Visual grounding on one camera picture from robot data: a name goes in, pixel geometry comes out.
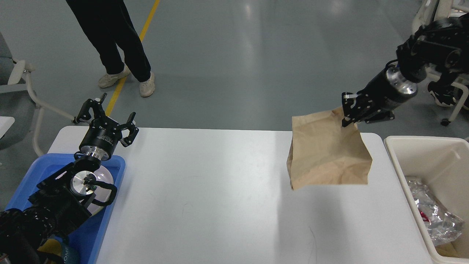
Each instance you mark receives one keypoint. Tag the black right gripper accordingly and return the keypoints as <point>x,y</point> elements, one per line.
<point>381,96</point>

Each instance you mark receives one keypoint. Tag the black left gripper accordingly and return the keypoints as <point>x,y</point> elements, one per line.
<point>104,133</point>

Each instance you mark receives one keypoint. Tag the brown paper bag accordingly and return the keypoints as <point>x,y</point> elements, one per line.
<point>322,151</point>

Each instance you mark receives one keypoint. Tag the pink plate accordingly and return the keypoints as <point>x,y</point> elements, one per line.
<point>102,175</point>

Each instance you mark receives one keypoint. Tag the crushed red can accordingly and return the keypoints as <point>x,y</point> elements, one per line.
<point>424,216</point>

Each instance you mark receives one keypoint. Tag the aluminium foil tray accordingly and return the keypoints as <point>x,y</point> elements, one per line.
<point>444,227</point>

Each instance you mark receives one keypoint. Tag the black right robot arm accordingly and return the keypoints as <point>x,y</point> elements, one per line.
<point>416,53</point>

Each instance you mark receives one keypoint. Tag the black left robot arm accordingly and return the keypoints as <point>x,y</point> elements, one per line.
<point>61,203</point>

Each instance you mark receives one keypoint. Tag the grey chair at left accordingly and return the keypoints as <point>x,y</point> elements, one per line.
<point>19,100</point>

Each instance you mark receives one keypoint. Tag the person in black trousers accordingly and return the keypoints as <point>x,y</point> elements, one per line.
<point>110,30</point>

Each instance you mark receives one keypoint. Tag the white plastic bin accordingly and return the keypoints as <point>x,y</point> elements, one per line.
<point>441,163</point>

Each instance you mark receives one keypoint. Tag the white table at left edge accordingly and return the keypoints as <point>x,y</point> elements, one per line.
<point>6,123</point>

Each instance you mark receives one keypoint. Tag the blue plastic tray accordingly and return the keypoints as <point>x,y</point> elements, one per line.
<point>88,238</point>

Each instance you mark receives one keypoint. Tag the white grey office chair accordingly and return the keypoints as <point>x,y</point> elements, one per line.
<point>451,18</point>

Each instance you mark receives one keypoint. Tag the brown paper in bin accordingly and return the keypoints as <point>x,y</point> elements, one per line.
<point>447,250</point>

